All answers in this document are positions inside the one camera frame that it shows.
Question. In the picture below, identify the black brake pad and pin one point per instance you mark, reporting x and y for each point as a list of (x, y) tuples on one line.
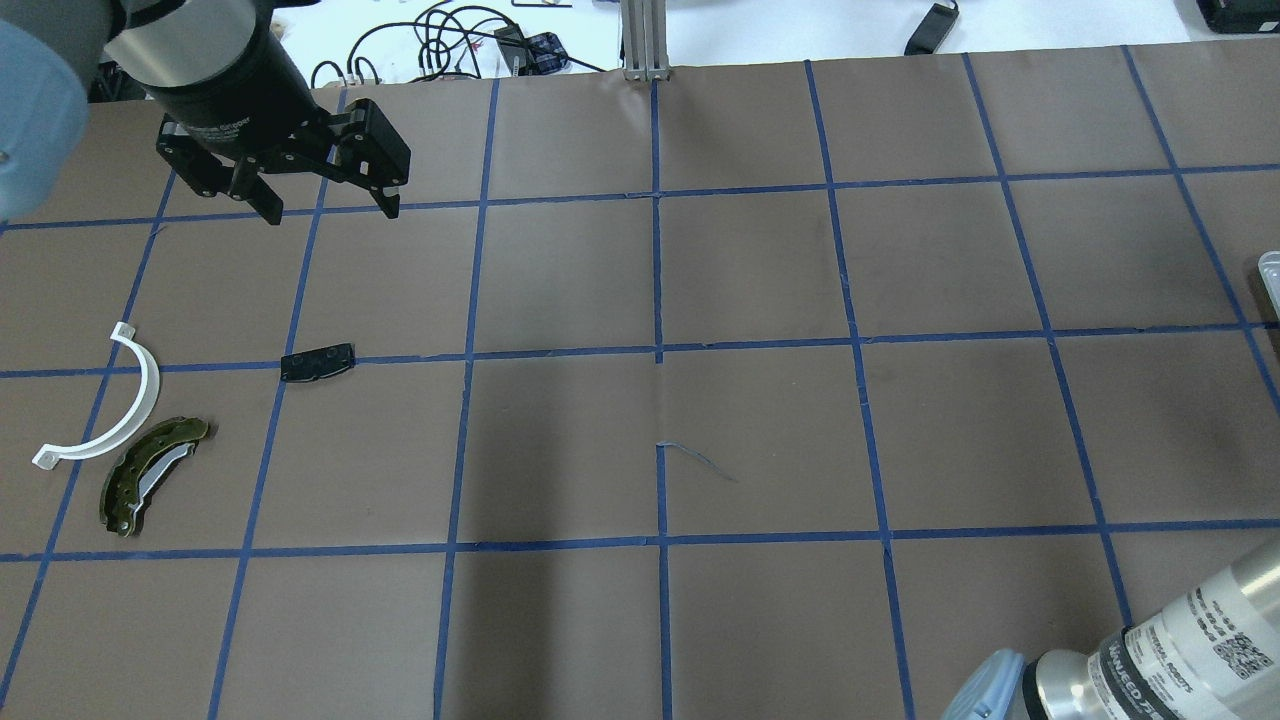
[(317, 364)]

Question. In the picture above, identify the aluminium frame post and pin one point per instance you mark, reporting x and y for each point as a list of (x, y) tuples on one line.
[(645, 55)]

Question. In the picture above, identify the green brake shoe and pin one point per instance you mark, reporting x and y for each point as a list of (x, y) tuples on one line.
[(143, 466)]

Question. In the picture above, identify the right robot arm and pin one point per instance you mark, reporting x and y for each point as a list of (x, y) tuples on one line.
[(1212, 653)]

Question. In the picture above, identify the black power adapter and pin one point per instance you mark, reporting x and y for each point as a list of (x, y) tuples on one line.
[(933, 29)]

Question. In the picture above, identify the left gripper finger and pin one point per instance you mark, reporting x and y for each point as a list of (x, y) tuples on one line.
[(361, 147), (208, 175)]

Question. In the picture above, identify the silver ribbed metal tray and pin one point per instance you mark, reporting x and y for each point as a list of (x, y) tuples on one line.
[(1268, 268)]

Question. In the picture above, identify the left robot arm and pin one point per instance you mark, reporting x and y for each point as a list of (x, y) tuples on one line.
[(52, 52)]

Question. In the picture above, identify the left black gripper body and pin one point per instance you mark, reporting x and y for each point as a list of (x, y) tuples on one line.
[(228, 88)]

